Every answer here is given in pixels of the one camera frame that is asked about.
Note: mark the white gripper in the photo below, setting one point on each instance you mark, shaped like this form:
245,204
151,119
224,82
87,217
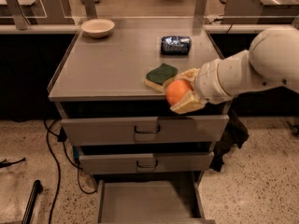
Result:
207,82

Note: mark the orange fruit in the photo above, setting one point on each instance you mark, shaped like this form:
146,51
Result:
176,90

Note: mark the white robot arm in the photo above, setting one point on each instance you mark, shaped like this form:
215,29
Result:
271,61

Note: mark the grey top drawer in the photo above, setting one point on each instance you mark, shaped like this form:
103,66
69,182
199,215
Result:
144,130

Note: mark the grey drawer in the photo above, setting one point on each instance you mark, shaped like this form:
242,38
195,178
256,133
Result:
144,130
152,202
116,164

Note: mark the grey metal drawer cabinet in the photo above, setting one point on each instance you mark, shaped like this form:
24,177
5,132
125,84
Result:
105,78

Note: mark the grey bottom drawer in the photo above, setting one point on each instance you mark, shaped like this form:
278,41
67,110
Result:
152,202

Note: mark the grey middle drawer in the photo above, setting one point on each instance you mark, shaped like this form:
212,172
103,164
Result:
116,164

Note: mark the green yellow sponge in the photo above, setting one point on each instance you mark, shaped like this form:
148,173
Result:
161,76

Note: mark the blue foil snack bag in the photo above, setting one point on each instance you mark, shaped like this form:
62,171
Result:
175,45

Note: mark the dark cloth behind cabinet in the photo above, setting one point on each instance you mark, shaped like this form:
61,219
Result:
235,134

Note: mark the grey background desk right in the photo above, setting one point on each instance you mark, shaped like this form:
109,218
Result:
260,11

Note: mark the grey background desk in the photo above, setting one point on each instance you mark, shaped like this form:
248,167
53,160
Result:
260,11
47,11

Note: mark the clear acrylic barrier panel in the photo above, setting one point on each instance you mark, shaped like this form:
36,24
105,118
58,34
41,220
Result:
164,14

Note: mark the white ceramic bowl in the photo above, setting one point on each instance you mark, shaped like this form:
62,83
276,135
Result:
98,28

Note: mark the grey background desk left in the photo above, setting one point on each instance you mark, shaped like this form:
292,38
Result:
47,11

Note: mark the black bar on floor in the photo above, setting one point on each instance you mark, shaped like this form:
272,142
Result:
37,188

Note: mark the black cable floor left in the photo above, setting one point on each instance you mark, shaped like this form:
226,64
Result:
5,163

